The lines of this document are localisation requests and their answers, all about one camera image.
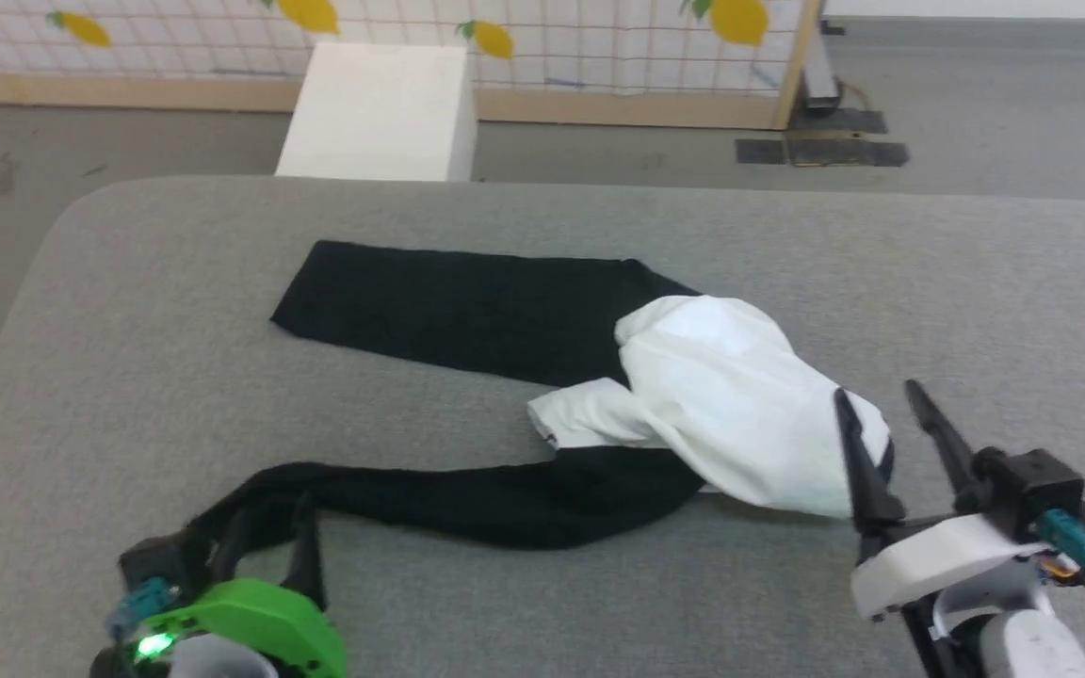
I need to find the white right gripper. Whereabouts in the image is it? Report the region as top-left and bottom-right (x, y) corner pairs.
(832, 379), (1054, 623)

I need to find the lemon print partition wooden frame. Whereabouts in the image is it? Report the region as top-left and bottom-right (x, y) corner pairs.
(0, 0), (827, 132)

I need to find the grey metal partition foot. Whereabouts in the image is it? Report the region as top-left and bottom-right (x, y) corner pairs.
(801, 17), (847, 116)

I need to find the teal left camera connector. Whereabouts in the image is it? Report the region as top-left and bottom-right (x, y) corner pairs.
(106, 576), (178, 643)

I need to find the teal right camera connector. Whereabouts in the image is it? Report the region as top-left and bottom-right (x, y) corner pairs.
(1037, 508), (1085, 587)

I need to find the white garment with black sleeves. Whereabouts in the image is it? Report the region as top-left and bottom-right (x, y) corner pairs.
(186, 240), (896, 566)

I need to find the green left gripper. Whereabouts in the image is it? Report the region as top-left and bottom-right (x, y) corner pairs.
(131, 497), (349, 678)

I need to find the white rectangular block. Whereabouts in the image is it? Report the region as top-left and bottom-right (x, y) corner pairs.
(275, 41), (478, 183)

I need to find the teal camera connector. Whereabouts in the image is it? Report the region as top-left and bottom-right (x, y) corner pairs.
(1037, 508), (1085, 587)
(106, 576), (178, 643)

